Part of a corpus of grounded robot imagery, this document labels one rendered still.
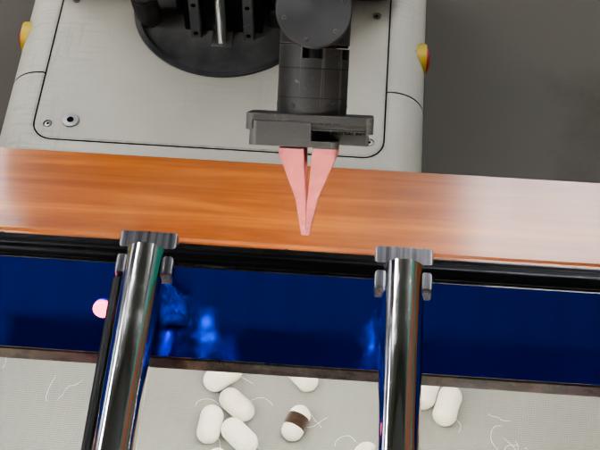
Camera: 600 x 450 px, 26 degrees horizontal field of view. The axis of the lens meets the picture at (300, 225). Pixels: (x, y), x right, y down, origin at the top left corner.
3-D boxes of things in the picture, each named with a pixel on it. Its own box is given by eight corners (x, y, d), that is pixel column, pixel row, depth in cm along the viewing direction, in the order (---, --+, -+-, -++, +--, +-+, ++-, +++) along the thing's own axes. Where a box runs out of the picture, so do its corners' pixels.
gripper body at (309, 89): (372, 141, 103) (378, 47, 102) (245, 135, 104) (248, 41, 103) (372, 137, 110) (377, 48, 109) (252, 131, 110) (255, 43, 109)
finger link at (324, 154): (333, 241, 104) (339, 124, 103) (244, 237, 104) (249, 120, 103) (335, 230, 111) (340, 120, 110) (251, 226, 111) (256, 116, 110)
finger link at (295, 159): (362, 243, 104) (370, 125, 103) (274, 237, 104) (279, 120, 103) (363, 232, 111) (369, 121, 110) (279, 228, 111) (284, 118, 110)
